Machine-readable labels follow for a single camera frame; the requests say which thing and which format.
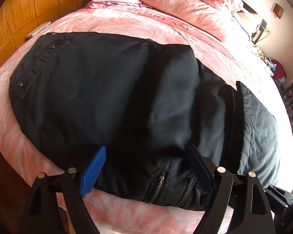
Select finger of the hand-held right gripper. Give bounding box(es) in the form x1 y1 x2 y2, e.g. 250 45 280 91
263 185 293 210

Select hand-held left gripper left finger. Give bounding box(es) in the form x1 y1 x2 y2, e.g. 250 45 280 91
20 146 107 234

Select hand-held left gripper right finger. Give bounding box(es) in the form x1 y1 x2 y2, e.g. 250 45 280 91
185 144 275 234

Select black padded pants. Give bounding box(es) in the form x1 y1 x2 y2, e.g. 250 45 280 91
9 31 280 212

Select small white stool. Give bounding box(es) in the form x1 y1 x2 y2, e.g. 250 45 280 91
26 22 51 39

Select grey patterned pillow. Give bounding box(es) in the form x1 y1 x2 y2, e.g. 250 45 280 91
231 11 251 41

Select dark wooden headboard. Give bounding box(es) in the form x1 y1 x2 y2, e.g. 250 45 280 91
242 1 268 45

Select pink printed bed blanket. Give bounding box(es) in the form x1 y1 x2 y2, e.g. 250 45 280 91
0 0 293 234

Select pink pillow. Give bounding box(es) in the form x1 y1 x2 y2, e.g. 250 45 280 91
121 0 245 42

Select wooden wardrobe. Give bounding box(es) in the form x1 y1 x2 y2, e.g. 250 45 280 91
0 0 94 75

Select small brown wall ornament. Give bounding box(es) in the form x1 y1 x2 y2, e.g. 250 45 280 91
273 3 284 19

